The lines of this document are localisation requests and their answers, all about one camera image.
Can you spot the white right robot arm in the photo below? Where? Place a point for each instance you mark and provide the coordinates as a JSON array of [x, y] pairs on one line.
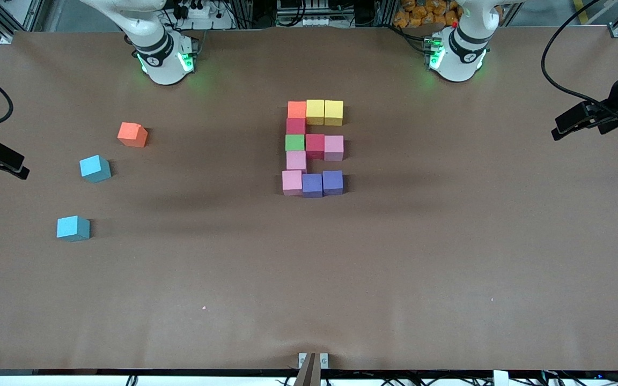
[[159, 53]]

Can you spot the pile of orange objects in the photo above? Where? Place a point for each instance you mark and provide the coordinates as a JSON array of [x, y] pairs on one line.
[[411, 16]]

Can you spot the blue foam cube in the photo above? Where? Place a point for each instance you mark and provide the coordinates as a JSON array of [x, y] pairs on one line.
[[95, 168], [73, 228]]

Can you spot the green foam cube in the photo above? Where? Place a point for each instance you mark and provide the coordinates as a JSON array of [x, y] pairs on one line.
[[294, 142]]

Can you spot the small metal bracket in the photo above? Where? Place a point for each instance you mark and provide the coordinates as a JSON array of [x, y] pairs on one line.
[[302, 358]]

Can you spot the red foam cube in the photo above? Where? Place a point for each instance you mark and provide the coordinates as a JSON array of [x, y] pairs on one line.
[[315, 146], [295, 126]]

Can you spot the pink foam cube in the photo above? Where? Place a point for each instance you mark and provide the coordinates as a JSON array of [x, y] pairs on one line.
[[296, 160], [333, 147], [292, 182]]

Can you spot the yellow foam cube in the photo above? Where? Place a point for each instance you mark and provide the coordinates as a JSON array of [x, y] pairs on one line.
[[333, 112], [315, 112]]

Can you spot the brown table cover mat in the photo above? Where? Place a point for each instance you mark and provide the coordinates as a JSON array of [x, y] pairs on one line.
[[309, 321]]

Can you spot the purple foam cube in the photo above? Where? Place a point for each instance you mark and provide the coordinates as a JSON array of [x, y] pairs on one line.
[[312, 185], [333, 182]]

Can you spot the orange foam cube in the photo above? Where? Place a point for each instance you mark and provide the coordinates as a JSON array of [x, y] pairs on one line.
[[296, 110], [132, 134]]

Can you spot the white power strip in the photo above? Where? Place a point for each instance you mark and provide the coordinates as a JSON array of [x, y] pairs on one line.
[[309, 21], [207, 12]]

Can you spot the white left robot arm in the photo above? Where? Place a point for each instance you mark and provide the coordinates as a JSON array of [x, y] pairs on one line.
[[462, 53]]

